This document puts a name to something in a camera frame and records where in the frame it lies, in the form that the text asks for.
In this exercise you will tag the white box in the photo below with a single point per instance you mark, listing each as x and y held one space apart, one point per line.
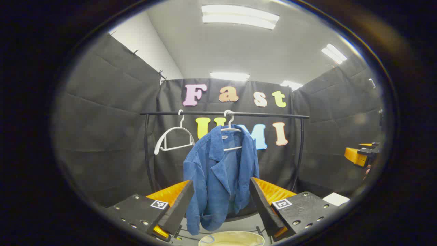
336 199

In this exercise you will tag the black clothes rack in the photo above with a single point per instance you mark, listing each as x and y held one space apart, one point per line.
259 114

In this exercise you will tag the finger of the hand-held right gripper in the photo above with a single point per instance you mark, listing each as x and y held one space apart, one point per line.
353 155

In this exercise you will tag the white plastic hanger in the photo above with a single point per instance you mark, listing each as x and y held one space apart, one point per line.
230 129
180 127

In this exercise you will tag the black backdrop cloth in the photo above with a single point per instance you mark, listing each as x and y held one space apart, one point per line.
102 119

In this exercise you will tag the cream round laundry hamper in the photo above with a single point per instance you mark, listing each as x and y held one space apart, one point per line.
232 237

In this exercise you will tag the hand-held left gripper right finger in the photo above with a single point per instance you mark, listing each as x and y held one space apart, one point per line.
263 208

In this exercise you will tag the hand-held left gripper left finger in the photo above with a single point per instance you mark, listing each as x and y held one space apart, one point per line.
177 212

